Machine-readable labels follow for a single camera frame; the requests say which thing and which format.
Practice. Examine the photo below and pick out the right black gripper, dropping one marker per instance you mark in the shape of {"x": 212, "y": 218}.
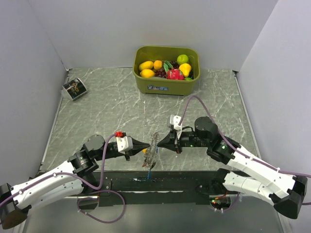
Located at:
{"x": 171, "y": 141}

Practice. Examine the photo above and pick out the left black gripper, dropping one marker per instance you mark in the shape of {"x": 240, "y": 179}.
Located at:
{"x": 137, "y": 146}

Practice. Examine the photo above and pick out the metal keyring disc with rings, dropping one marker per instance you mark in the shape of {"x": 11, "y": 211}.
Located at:
{"x": 151, "y": 152}

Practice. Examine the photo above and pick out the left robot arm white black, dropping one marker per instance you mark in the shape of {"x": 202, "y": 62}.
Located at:
{"x": 73, "y": 177}

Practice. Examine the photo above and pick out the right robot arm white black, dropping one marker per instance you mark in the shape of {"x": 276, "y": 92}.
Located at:
{"x": 285, "y": 192}

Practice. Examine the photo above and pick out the olive green plastic bin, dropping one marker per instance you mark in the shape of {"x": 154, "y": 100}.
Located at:
{"x": 161, "y": 85}

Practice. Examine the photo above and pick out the pink dragon fruit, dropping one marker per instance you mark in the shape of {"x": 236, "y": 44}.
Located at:
{"x": 174, "y": 74}

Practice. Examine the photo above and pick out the dark red grapes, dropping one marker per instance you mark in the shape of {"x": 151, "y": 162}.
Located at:
{"x": 162, "y": 73}

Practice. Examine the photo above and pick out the yellow mango lower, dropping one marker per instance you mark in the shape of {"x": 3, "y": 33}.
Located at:
{"x": 147, "y": 73}

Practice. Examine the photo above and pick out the yellow mango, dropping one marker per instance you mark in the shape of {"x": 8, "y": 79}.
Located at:
{"x": 146, "y": 65}
{"x": 147, "y": 73}

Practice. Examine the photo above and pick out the yellow pear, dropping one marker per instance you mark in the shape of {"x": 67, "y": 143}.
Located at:
{"x": 185, "y": 68}

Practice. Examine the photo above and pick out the orange fruit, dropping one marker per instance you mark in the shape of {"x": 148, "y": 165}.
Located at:
{"x": 158, "y": 64}

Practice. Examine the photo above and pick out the yellow mango upper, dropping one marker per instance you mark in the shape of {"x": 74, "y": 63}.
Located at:
{"x": 146, "y": 65}

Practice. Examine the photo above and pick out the green apple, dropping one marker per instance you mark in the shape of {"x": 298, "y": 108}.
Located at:
{"x": 182, "y": 59}

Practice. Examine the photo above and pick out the black printed can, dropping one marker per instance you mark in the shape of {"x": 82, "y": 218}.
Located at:
{"x": 74, "y": 89}

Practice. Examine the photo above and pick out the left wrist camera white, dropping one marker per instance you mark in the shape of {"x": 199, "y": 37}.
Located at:
{"x": 120, "y": 141}

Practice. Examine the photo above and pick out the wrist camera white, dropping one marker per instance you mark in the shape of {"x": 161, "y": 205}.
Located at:
{"x": 120, "y": 141}
{"x": 174, "y": 122}

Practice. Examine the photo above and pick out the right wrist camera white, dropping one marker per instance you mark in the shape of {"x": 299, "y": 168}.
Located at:
{"x": 174, "y": 122}

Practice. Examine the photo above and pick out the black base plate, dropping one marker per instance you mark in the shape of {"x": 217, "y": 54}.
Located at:
{"x": 164, "y": 187}

